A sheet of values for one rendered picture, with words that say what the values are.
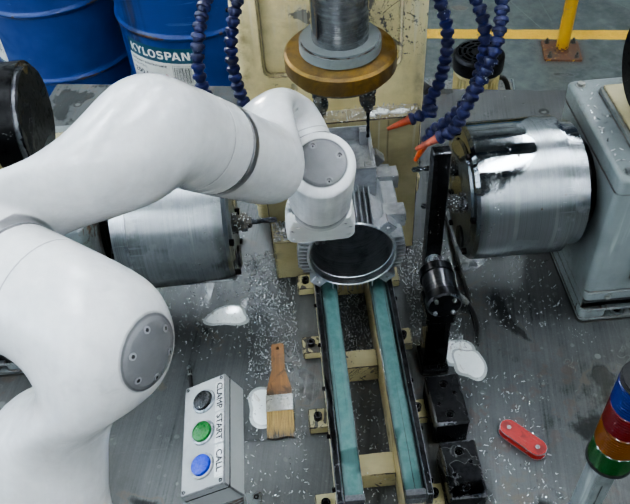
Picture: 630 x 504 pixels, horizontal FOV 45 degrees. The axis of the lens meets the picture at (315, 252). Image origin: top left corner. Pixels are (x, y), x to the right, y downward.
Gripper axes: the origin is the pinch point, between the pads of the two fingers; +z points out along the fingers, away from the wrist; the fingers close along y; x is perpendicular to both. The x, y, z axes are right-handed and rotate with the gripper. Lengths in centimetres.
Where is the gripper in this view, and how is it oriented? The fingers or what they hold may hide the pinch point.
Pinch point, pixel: (319, 232)
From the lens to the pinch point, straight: 119.2
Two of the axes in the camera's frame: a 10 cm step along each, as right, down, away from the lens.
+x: -0.9, -9.7, 2.3
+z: 0.0, 2.3, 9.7
